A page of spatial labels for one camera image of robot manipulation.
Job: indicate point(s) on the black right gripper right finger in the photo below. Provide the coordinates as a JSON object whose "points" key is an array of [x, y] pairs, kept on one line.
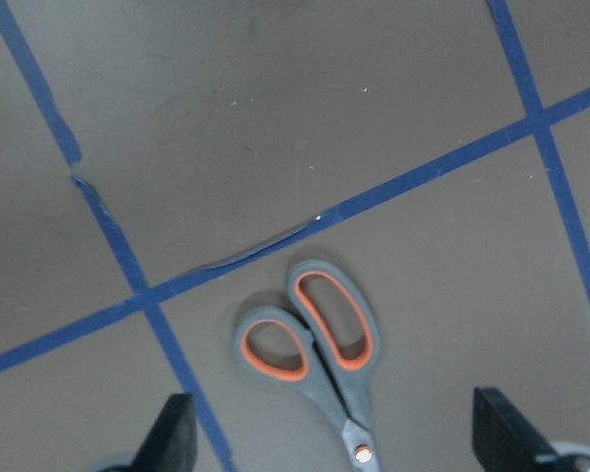
{"points": [[503, 439]]}

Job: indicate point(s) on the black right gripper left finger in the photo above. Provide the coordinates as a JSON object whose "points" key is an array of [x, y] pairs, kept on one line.
{"points": [[171, 444]]}

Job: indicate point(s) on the grey orange handled scissors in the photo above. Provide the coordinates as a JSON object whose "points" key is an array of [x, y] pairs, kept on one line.
{"points": [[337, 385]]}

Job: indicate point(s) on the brown paper table mat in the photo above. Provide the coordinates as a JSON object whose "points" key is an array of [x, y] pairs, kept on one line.
{"points": [[164, 163]]}

